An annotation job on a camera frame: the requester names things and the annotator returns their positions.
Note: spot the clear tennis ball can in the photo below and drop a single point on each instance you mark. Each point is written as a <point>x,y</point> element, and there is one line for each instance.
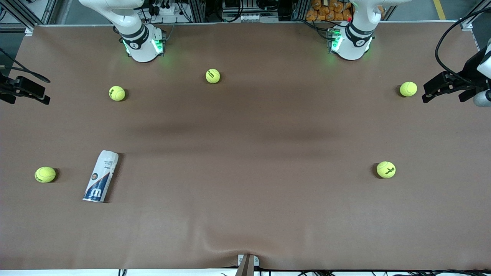
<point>101,176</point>

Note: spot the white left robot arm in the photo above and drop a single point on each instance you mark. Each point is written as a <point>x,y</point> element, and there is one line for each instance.
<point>353,44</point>

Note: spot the yellow tennis ball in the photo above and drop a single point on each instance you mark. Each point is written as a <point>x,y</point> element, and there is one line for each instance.
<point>408,89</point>
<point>45,174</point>
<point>212,76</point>
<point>117,93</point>
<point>386,169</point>

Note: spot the orange objects pile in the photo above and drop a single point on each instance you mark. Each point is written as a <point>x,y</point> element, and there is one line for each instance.
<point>326,11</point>

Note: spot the white power strip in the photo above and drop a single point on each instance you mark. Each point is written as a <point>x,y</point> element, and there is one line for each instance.
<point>167,9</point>

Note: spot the white terminal block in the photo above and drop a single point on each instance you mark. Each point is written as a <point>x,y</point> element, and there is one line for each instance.
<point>249,17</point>

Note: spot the brown table mat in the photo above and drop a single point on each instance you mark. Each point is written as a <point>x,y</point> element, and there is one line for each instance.
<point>245,172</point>

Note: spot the aluminium frame post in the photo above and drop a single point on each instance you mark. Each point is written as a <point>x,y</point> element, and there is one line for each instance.
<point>470,19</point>
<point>23,17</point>

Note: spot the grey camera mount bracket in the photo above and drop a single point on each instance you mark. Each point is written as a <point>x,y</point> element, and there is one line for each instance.
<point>247,264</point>

